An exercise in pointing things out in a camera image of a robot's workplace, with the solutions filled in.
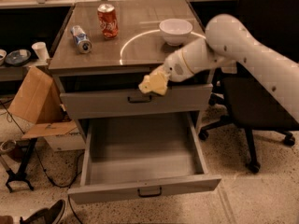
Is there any blue silver lying can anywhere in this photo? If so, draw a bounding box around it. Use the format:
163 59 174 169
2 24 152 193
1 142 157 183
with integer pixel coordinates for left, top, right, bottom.
70 25 92 54

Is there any white bowl at left edge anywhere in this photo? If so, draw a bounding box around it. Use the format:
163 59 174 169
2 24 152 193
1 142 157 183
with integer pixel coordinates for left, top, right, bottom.
0 49 7 66

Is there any red soda can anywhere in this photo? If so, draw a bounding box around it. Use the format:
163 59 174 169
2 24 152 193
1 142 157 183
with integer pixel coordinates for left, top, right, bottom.
97 4 119 39

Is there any yellow sponge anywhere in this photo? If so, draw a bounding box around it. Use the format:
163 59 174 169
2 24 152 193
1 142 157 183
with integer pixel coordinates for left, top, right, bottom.
138 65 169 95

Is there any black metal stand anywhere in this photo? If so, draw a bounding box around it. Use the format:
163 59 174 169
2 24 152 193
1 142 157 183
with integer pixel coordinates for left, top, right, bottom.
0 138 36 193

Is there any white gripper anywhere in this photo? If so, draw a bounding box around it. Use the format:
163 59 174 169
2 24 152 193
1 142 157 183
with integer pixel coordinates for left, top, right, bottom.
164 50 189 82

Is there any grey drawer cabinet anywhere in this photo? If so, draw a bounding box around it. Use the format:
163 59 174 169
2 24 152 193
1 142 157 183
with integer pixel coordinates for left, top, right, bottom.
50 0 212 137

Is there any dark blue plate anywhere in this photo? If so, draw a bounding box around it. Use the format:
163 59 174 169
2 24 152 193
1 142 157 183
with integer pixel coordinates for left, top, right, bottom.
5 49 31 67

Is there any black floor cable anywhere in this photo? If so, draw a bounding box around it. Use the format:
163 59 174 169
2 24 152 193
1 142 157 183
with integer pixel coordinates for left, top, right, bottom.
0 98 85 224

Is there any black office chair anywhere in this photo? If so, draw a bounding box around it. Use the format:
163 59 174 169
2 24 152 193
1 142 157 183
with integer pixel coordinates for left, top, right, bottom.
199 0 299 173

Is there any brown cardboard box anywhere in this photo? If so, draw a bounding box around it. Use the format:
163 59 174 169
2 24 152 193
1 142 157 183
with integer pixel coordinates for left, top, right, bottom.
8 66 85 151

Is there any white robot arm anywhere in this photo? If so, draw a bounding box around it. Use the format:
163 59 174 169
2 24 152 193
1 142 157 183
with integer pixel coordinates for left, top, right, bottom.
164 14 299 121

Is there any grey middle drawer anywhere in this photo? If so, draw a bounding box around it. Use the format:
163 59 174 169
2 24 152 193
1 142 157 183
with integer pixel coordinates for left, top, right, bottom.
61 73 212 119

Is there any white paper cup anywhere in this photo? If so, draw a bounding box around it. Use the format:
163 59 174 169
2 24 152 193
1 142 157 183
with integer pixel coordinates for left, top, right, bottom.
32 42 50 61

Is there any grey open bottom drawer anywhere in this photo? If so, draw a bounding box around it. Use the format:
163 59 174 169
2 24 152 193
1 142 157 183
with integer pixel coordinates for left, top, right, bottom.
68 113 221 204

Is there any black sneaker shoe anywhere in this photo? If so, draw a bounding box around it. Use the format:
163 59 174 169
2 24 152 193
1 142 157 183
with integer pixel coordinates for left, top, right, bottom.
20 200 65 224

